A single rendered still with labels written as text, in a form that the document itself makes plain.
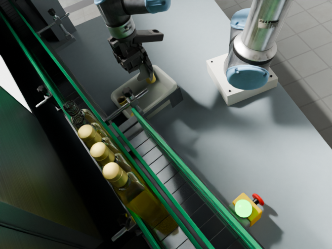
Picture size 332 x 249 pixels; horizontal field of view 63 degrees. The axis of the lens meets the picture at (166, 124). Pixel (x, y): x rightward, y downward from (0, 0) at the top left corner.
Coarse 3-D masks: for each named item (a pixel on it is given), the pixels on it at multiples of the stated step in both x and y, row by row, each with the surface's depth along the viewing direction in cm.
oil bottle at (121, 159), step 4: (116, 156) 59; (120, 156) 59; (120, 160) 58; (124, 160) 59; (120, 164) 58; (124, 164) 58; (128, 164) 59; (124, 168) 58; (128, 168) 58; (132, 168) 60; (136, 172) 63; (140, 176) 68; (144, 180) 75; (148, 188) 70; (152, 192) 73
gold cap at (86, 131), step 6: (84, 126) 56; (90, 126) 56; (78, 132) 56; (84, 132) 55; (90, 132) 55; (96, 132) 57; (84, 138) 55; (90, 138) 55; (96, 138) 57; (90, 144) 57
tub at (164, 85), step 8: (160, 72) 104; (136, 80) 107; (144, 80) 109; (160, 80) 110; (168, 80) 102; (120, 88) 104; (136, 88) 109; (144, 88) 111; (152, 88) 110; (160, 88) 109; (168, 88) 107; (112, 96) 103; (144, 96) 109; (152, 96) 108; (160, 96) 107; (144, 104) 107; (152, 104) 96; (128, 112) 106; (144, 112) 96
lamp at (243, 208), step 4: (240, 200) 72; (244, 200) 71; (236, 204) 71; (240, 204) 70; (244, 204) 70; (248, 204) 70; (236, 208) 70; (240, 208) 70; (244, 208) 70; (248, 208) 69; (236, 212) 71; (240, 212) 70; (244, 212) 69; (248, 212) 69; (240, 216) 71; (244, 216) 70; (248, 216) 70
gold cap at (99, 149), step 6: (96, 144) 53; (102, 144) 53; (90, 150) 53; (96, 150) 52; (102, 150) 52; (108, 150) 53; (96, 156) 51; (102, 156) 52; (108, 156) 53; (114, 156) 55; (102, 162) 53; (108, 162) 54
